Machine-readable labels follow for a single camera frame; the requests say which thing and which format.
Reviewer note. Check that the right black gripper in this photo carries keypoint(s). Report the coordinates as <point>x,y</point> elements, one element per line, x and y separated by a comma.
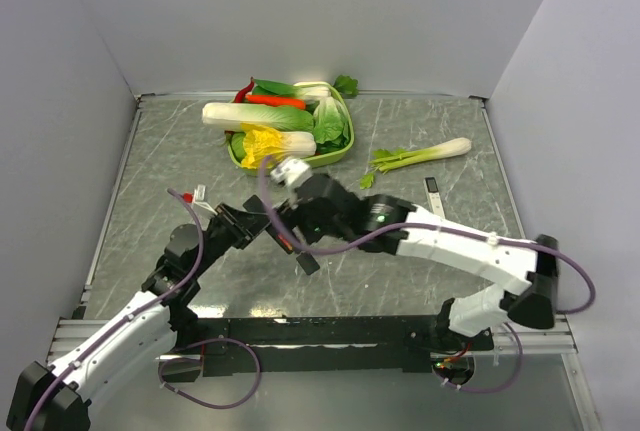
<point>295,216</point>

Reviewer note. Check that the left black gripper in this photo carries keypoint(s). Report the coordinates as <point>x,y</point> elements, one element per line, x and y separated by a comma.
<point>243,226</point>

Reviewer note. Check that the black remote control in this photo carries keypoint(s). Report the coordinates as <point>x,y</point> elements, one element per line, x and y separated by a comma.
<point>306,261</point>

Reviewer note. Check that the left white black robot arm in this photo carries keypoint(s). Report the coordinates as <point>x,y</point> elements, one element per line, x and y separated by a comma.
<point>68,393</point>

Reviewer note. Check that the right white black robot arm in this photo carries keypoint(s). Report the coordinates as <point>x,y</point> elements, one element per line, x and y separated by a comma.
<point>522,274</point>

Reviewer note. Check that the white remote battery cover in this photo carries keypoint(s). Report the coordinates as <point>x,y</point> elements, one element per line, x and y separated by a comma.
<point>433,197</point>

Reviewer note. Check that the green plastic tray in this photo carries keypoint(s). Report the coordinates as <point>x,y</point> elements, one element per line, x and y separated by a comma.
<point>325,154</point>

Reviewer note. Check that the yellow leaf cabbage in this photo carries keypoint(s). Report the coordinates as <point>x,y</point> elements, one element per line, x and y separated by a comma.
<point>262,141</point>

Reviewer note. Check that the celery stalk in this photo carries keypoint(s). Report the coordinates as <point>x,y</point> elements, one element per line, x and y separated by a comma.
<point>384,160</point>

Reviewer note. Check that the green lettuce leaf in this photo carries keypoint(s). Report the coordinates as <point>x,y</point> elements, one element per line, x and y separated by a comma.
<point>330,122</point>

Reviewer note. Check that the long white green cabbage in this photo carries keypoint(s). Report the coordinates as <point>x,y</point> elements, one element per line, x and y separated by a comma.
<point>233,116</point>

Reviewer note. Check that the orange red chili pepper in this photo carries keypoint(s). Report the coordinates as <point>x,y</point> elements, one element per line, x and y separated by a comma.
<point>275,101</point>

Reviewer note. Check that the dark red chili pepper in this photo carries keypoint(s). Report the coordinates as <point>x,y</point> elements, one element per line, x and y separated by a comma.
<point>242,93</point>

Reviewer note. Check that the bok choy in tray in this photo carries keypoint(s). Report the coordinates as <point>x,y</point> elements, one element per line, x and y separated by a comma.
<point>308,93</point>

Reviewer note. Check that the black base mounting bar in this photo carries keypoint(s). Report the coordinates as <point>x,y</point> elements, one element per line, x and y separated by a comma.
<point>217,347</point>

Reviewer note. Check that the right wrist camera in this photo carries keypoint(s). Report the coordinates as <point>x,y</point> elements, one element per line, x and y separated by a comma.
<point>291,173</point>

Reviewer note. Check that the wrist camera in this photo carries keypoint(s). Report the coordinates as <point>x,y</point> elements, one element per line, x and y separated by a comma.
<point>291,173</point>
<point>198,201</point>

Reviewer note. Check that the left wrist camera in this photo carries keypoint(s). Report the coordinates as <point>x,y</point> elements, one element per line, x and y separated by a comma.
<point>198,201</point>

